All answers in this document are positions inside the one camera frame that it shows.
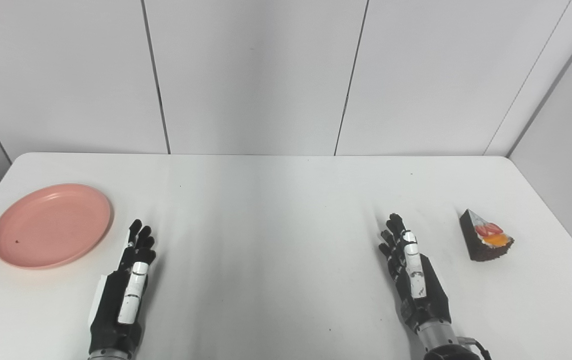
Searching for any chocolate cake slice with fruit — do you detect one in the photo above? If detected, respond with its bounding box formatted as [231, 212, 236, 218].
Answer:
[459, 209, 515, 262]

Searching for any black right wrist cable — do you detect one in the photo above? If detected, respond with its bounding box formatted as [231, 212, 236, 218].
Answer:
[458, 337, 492, 360]

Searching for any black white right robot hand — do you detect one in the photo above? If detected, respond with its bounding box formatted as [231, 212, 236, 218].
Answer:
[379, 213, 452, 334]

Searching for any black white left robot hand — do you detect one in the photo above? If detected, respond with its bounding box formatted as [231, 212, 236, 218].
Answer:
[88, 219, 157, 357]

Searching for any pink round plate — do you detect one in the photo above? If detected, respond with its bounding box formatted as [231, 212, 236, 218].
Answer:
[0, 183, 114, 270]

